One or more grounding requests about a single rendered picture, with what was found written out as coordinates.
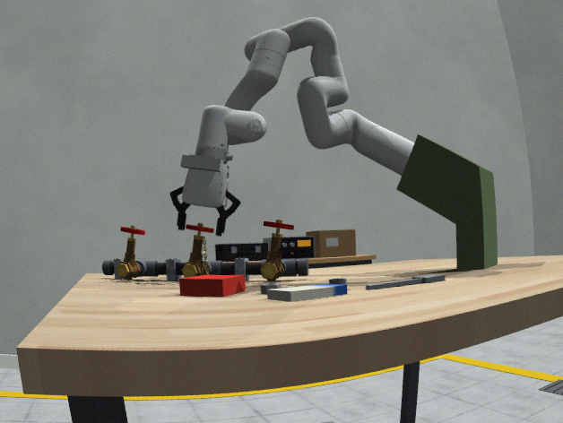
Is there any red flat block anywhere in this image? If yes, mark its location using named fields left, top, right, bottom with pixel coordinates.
left=179, top=275, right=246, bottom=297

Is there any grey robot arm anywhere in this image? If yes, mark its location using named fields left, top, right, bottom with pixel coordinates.
left=180, top=17, right=414, bottom=175

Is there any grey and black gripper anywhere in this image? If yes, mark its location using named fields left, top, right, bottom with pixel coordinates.
left=170, top=162, right=241, bottom=236

